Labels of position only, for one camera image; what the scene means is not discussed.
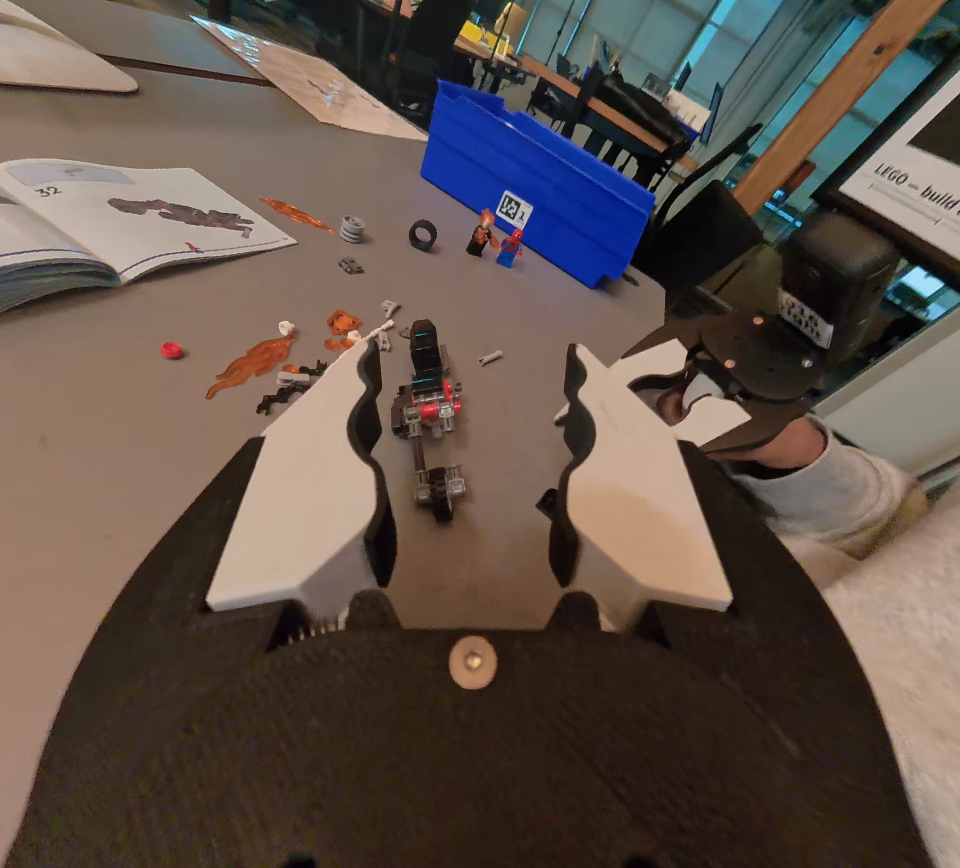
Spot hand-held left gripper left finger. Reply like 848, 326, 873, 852
204, 339, 399, 623

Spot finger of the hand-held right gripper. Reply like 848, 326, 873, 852
675, 371, 753, 445
624, 339, 697, 391

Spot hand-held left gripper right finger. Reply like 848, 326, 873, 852
547, 343, 736, 631

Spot black red lego motorcycle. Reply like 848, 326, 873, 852
388, 317, 471, 524

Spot person's right forearm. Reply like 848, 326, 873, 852
731, 425, 935, 562

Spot person's right hand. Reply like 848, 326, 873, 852
718, 414, 828, 472

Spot large orange flame piece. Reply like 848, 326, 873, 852
204, 330, 299, 402

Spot framed black white marker sign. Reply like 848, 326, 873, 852
812, 67, 960, 263

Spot flame head minifigure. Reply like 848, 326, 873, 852
465, 206, 498, 260

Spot blue plastic bin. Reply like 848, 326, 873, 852
418, 79, 657, 292

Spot thin orange flame piece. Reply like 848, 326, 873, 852
258, 196, 337, 236

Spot open instruction booklet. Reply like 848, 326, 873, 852
0, 157, 300, 316

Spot yellow storage bins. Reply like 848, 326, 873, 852
456, 19, 520, 57

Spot printed paper sheet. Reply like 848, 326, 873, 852
189, 14, 429, 143

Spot white rounded stand base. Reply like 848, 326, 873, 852
0, 0, 141, 94

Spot white lego chain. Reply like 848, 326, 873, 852
330, 318, 397, 368

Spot wooden post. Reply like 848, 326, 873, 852
731, 0, 960, 217

